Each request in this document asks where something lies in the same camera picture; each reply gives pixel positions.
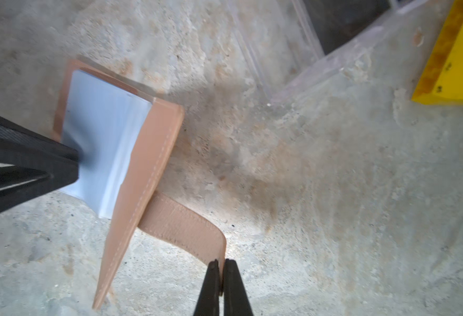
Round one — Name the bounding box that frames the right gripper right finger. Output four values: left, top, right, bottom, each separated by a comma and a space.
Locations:
223, 259, 253, 316

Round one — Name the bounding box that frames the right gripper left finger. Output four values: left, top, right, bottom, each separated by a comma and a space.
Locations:
193, 259, 221, 316

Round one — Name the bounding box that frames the yellow triangular plastic piece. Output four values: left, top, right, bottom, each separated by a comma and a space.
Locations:
411, 1, 463, 105

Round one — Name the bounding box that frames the clear acrylic card box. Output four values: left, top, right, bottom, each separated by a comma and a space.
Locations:
226, 1, 424, 106

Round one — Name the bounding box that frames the brown leather card holder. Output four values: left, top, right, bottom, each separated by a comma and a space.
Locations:
53, 59, 227, 309

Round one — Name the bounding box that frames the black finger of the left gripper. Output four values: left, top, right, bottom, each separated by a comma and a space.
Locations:
0, 116, 79, 213

